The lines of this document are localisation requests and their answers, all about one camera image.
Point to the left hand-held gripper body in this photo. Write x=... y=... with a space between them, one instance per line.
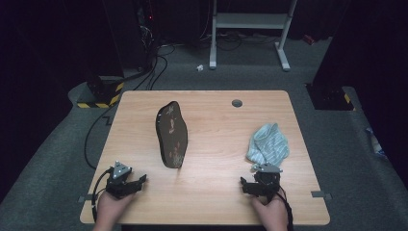
x=119 y=184

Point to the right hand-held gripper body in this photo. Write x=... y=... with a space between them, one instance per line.
x=267 y=183

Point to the light blue striped towel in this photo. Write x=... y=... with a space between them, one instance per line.
x=268 y=144

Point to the person's left hand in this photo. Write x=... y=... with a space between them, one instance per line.
x=110 y=208

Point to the person's right hand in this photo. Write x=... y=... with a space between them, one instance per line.
x=271 y=213

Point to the grey round table grommet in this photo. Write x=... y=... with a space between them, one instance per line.
x=237 y=103

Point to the black yellow striped base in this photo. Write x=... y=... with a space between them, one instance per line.
x=106 y=96
x=330 y=99

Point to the blue white packet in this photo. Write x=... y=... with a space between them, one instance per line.
x=376 y=144

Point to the white crumpled paper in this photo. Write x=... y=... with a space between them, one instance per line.
x=199 y=67

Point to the dark equipment rack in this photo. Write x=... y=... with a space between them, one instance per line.
x=146 y=35

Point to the small red object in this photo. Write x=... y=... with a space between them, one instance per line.
x=309 y=39

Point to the white metal stand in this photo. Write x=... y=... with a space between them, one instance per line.
x=250 y=20

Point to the grey table bracket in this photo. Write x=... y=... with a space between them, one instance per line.
x=320 y=194
x=86 y=198

